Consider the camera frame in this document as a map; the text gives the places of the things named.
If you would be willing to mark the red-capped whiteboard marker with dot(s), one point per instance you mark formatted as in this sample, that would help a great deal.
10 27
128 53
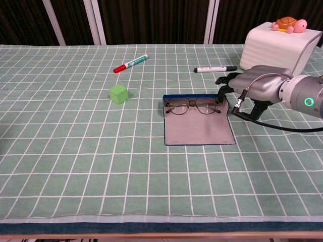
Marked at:
131 63

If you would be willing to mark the black-capped whiteboard marker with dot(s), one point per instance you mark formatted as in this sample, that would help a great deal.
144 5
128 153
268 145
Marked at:
214 68

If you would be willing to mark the white ribbed box device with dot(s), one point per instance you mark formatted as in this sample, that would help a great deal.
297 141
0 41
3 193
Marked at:
267 48

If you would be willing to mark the green checkered tablecloth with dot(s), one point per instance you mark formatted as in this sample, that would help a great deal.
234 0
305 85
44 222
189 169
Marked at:
75 151

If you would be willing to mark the dark blue under cloth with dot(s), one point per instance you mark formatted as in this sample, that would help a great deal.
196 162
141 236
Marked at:
151 228

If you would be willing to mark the white partition post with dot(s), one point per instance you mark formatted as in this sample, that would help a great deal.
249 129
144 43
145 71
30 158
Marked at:
96 22
211 22
54 22

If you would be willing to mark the green cube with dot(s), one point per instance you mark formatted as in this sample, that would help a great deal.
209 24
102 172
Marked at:
118 94

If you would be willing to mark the blue glasses case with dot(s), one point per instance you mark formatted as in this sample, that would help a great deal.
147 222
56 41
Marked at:
199 128

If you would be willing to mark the orange pink turtle toy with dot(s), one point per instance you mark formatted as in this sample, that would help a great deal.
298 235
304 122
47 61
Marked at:
286 22

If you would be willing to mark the thin-framed round eyeglasses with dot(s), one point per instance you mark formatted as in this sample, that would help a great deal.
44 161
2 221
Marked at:
179 106

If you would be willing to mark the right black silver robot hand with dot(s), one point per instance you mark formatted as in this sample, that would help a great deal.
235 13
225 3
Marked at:
260 85

